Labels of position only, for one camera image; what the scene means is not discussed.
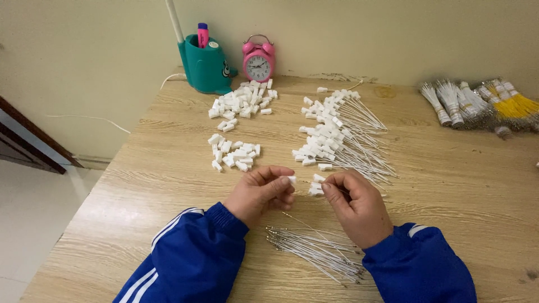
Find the brown wooden door frame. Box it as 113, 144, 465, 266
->
0, 96, 83, 175

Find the bunch of loose white wires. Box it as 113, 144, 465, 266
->
265, 212, 366, 288

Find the white power cable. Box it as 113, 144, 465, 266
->
45, 72, 187, 135

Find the teal desk lamp base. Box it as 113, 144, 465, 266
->
177, 34, 238, 95

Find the white lamp neck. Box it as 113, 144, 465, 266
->
165, 0, 185, 43

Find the person's right hand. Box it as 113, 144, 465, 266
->
321, 169, 394, 250

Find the heap of assembled connector wires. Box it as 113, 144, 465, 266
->
292, 86, 398, 186

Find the taped yellow wire bundle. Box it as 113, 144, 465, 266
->
496, 78, 539, 131
477, 80, 532, 132

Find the small pile of white connectors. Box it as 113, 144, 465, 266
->
207, 134, 262, 173

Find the pink twin-bell alarm clock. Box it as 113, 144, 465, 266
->
242, 34, 276, 83

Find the taped white wire bundle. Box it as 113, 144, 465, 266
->
435, 79, 465, 129
458, 81, 513, 139
419, 82, 452, 128

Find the person's left hand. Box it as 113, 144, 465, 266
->
223, 165, 296, 230

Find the large pile of white connectors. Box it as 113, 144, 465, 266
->
208, 79, 279, 133

